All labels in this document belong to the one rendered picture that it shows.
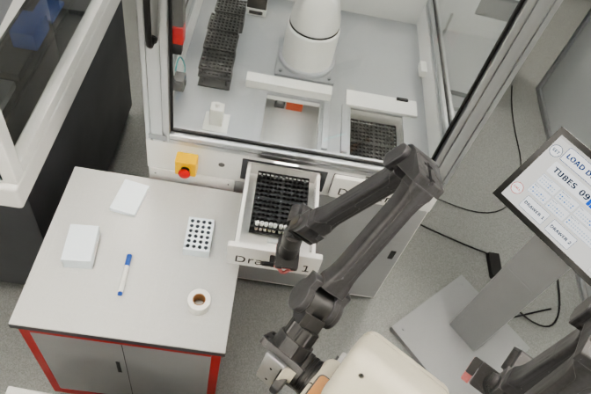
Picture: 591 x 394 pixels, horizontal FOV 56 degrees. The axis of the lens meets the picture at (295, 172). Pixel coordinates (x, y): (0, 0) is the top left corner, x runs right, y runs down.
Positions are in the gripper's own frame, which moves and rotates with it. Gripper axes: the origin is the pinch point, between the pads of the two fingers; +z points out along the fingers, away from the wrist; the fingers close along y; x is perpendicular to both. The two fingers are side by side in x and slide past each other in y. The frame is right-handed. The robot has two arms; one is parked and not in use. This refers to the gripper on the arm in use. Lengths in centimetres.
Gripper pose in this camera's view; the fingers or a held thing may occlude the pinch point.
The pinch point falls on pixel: (283, 266)
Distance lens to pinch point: 169.1
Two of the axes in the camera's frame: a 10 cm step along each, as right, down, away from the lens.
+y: 0.8, -7.8, 6.3
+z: -1.7, 6.1, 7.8
